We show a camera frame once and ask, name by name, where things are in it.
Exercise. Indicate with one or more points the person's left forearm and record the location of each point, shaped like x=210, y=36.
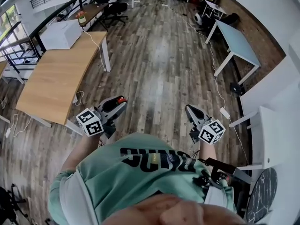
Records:
x=79, y=151

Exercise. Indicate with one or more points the person's face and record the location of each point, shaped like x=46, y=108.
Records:
x=168, y=212

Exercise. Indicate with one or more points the person's right forearm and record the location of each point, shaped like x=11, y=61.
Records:
x=208, y=150

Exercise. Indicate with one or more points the white fan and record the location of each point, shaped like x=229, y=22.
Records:
x=199, y=19

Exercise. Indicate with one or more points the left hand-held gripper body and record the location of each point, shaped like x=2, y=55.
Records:
x=90, y=125

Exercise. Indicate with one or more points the dark wooden table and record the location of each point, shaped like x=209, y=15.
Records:
x=93, y=9

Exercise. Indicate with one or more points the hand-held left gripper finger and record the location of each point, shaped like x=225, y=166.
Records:
x=117, y=112
x=107, y=104

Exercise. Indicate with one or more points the black device box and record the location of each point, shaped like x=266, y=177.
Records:
x=222, y=166

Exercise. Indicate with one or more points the person's green T-shirt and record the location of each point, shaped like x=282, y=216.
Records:
x=140, y=184

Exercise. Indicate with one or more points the white desk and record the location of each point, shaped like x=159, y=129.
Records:
x=276, y=130

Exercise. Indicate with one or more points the small white table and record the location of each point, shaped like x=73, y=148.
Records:
x=214, y=5

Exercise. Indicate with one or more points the small wooden table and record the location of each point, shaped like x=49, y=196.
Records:
x=2, y=67

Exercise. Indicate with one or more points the round black marble table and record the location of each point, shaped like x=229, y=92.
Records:
x=262, y=196

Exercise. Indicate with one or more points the black floor box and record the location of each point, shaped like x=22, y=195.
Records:
x=236, y=88

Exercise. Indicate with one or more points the glass-top white table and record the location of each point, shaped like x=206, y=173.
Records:
x=239, y=43

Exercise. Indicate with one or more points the white power adapter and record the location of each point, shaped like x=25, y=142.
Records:
x=8, y=133

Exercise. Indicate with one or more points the black bag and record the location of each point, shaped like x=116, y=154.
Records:
x=232, y=19

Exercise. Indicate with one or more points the light wooden table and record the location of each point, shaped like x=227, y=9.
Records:
x=56, y=78

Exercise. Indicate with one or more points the white power strip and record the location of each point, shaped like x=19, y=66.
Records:
x=225, y=112

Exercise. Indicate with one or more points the potted pink flowers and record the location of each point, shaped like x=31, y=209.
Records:
x=82, y=19

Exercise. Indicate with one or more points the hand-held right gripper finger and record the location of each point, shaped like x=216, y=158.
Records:
x=191, y=116
x=202, y=117

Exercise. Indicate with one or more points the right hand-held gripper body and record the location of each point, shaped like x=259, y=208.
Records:
x=211, y=132

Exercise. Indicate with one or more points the black metal railing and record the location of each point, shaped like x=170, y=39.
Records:
x=41, y=44

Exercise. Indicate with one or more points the white box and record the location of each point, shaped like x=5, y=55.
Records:
x=59, y=34

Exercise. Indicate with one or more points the black clamp mount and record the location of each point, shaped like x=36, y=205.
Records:
x=206, y=180

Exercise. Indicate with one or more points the black office chair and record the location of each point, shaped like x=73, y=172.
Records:
x=117, y=8
x=5, y=203

